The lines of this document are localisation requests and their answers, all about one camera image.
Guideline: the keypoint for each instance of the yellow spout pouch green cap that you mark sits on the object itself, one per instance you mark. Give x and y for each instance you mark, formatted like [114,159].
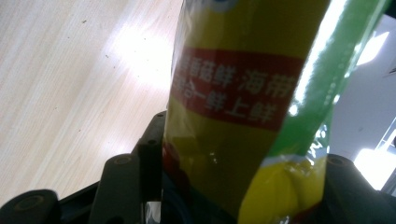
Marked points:
[224,140]

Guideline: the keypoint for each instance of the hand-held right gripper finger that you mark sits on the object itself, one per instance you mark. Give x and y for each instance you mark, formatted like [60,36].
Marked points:
[151,161]

